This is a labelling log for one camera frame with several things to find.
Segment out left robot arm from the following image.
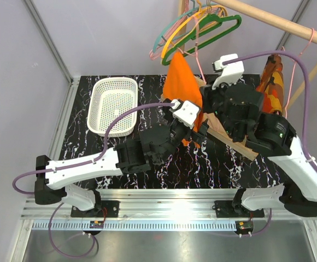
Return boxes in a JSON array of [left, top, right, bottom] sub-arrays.
[[34, 116, 209, 217]]

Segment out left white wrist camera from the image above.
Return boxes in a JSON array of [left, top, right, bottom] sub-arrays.
[[170, 99, 201, 129]]

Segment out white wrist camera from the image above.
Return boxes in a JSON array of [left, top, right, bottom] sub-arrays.
[[212, 53, 244, 90], [170, 99, 201, 129]]

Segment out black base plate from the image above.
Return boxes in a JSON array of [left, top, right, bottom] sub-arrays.
[[212, 200, 248, 218], [71, 200, 120, 218]]

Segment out aluminium frame rail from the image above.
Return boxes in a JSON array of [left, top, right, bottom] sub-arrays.
[[20, 189, 317, 231]]

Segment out green plastic hanger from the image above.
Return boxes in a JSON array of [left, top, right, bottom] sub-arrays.
[[161, 13, 242, 67]]

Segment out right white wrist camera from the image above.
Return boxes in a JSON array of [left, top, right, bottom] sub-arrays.
[[212, 53, 244, 90]]

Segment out purple cable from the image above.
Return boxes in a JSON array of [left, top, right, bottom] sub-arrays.
[[12, 102, 175, 195], [222, 50, 317, 189]]

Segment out pink hanger at left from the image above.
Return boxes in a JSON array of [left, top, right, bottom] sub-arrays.
[[149, 1, 198, 61]]

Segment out wooden clothes rack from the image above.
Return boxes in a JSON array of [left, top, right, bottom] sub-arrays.
[[160, 0, 317, 161]]

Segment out yellow plastic hanger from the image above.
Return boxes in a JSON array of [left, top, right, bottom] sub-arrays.
[[161, 1, 242, 66]]

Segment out pink wire hanger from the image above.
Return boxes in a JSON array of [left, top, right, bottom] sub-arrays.
[[193, 16, 207, 84], [283, 28, 315, 118]]

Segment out white perforated plastic basket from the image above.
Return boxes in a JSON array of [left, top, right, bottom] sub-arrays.
[[87, 77, 138, 136]]

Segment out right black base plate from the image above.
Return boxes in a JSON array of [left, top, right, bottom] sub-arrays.
[[212, 200, 248, 218]]

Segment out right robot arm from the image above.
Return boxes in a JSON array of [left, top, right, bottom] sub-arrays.
[[200, 84, 317, 217]]

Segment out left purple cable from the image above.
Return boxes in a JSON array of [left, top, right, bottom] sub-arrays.
[[12, 102, 175, 195]]

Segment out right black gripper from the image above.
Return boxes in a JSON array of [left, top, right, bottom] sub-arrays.
[[201, 75, 240, 140]]

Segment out teal plastic hanger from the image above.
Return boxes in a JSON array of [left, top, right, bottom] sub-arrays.
[[149, 1, 227, 60]]

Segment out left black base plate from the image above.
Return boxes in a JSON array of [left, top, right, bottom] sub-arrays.
[[71, 200, 120, 218]]

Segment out orange camouflage trousers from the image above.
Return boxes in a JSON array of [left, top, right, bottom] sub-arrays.
[[256, 54, 284, 115]]

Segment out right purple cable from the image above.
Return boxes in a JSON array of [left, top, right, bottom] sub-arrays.
[[222, 50, 317, 189]]

